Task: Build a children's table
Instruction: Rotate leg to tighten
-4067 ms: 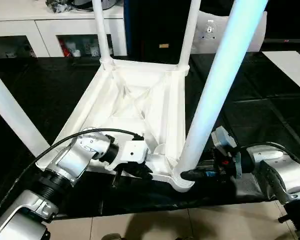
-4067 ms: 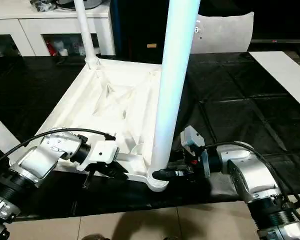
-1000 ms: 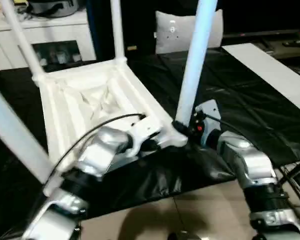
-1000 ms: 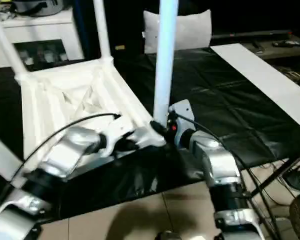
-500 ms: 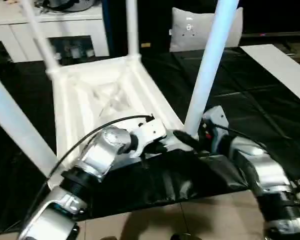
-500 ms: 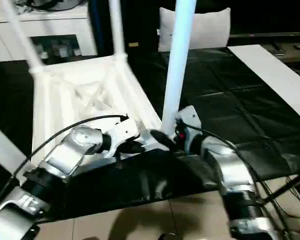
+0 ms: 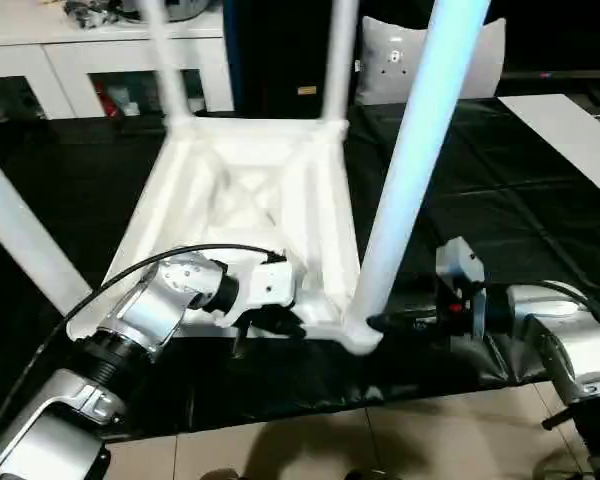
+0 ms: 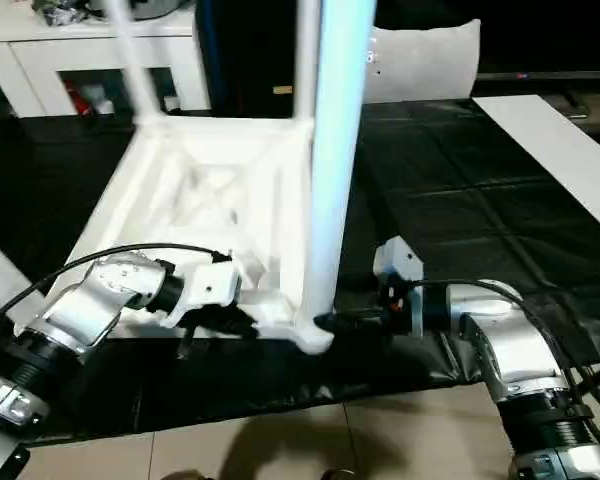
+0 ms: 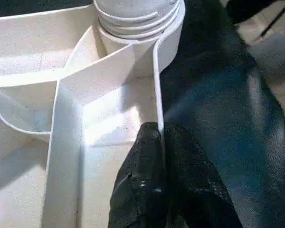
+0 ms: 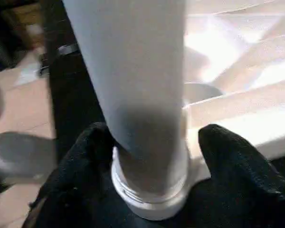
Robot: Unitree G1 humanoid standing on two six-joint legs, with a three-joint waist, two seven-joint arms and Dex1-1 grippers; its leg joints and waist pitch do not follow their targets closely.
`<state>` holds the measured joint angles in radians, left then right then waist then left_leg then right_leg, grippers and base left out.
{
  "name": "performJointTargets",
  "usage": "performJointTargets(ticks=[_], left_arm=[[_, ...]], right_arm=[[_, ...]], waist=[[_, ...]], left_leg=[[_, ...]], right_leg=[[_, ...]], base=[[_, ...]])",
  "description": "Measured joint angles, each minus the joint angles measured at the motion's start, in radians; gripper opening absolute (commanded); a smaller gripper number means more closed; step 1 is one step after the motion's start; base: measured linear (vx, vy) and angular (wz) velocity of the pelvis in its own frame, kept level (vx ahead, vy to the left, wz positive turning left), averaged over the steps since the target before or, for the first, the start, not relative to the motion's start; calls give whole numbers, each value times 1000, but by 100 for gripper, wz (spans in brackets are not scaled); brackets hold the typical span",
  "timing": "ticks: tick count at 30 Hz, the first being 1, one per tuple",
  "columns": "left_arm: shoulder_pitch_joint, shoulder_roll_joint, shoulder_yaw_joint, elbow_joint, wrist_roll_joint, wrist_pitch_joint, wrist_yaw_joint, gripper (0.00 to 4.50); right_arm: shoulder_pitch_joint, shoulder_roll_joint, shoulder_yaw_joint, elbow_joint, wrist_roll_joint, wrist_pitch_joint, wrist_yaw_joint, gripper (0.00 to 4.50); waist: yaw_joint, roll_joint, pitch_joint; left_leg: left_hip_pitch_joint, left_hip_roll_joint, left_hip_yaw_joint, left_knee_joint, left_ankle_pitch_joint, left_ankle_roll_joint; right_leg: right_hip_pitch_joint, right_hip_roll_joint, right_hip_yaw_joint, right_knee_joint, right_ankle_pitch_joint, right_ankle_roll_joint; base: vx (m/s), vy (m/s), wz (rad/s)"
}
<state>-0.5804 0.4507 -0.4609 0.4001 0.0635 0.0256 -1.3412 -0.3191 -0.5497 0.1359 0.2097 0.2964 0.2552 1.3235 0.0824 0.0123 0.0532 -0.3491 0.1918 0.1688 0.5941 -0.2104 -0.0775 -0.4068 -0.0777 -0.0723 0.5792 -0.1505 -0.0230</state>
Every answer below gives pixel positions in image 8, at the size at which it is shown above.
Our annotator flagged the white plastic table top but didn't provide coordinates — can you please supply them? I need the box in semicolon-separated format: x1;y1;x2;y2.
15;112;339;353

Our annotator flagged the white flat board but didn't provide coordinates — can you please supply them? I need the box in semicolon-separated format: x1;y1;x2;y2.
472;94;600;241

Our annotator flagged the grey cushion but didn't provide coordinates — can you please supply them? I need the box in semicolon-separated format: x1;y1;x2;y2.
360;18;481;104

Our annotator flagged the black cabinet with gold label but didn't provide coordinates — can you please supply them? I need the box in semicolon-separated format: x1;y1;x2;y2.
195;0;600;111

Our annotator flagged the white glass-door cabinet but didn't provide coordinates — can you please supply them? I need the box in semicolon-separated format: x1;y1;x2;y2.
0;0;211;119

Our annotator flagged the dark round appliance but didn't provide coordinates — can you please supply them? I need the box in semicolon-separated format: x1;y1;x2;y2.
35;0;196;29

